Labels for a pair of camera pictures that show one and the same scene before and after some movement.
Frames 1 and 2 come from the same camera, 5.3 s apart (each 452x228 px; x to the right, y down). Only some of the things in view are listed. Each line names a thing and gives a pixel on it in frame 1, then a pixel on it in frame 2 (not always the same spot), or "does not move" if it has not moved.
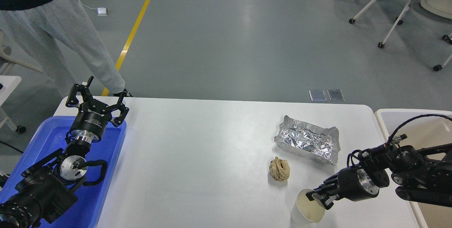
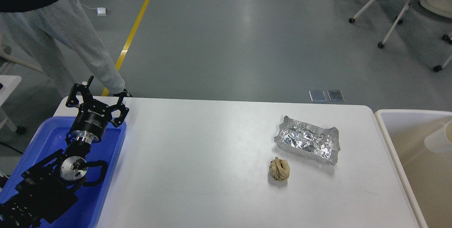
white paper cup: x=306 y=212 → x=440 y=141
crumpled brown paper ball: x=279 y=169 does not move
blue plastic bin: x=87 y=212 does not move
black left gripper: x=91 y=119 does not move
